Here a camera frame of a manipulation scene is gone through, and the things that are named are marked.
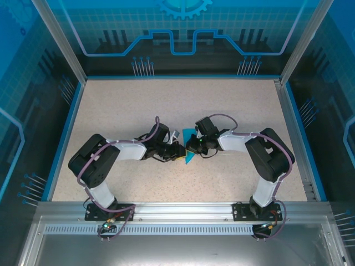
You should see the sheet metal tray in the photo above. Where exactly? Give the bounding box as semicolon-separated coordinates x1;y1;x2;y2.
16;216;347;266

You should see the aluminium mounting rail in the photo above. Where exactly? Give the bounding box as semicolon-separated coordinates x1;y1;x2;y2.
37;201;331;221

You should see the slotted metal cable duct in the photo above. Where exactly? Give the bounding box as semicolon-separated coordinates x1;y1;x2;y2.
43;224;278;236

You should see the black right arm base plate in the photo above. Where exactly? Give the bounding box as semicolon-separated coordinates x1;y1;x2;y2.
232;202;283;222

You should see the aluminium side rail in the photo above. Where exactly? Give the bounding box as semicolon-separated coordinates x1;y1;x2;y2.
274;79;318;202

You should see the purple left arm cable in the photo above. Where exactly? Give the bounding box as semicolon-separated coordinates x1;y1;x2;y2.
77;115;161;242

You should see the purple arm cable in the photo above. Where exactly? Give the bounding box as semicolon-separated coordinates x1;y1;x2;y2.
207;113;296;239
77;115;161;242

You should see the cable connector with green light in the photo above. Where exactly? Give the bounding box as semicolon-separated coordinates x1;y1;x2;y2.
259;221;278;231
101;218;117;231

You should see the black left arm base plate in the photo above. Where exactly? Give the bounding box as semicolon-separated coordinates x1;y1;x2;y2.
84;203;136;222

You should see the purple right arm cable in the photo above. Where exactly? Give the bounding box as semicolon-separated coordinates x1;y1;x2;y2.
207;113;296;239

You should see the aluminium frame post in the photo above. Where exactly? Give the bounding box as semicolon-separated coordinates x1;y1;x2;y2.
279;0;333;84
31;0;87;84

